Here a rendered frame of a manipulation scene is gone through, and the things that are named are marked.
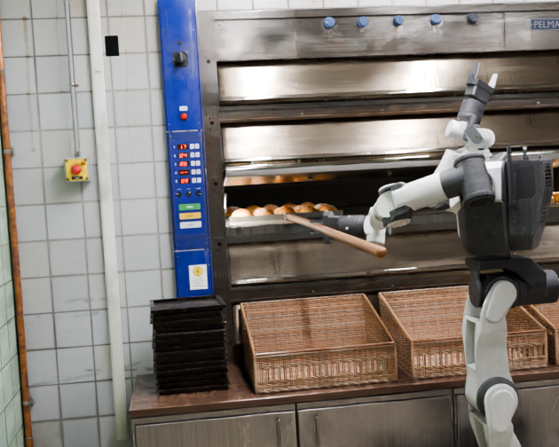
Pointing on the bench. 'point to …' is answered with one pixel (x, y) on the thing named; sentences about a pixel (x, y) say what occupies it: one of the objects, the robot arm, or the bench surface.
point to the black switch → (180, 58)
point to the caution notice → (198, 277)
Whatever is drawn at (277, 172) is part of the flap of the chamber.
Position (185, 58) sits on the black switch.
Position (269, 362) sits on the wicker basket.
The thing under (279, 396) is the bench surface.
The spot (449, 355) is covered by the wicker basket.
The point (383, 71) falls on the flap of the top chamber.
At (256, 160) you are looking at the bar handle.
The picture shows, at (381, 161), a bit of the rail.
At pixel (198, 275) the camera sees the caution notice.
